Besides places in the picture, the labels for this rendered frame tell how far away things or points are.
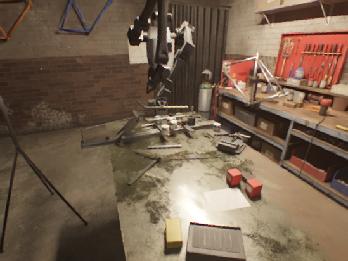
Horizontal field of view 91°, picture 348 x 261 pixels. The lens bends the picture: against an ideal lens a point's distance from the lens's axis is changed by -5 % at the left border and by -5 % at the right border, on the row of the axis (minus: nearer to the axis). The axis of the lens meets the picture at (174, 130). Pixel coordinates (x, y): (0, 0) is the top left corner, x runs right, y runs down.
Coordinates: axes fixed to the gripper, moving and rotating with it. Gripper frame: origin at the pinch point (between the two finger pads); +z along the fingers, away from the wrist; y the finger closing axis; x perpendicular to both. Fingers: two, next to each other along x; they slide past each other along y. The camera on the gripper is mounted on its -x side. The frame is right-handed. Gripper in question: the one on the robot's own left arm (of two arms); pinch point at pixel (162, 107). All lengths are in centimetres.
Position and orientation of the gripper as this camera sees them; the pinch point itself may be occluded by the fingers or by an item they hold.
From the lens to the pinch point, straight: 130.2
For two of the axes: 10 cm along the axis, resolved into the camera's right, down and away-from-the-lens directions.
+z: 0.8, 4.1, -9.1
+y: 0.0, -9.1, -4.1
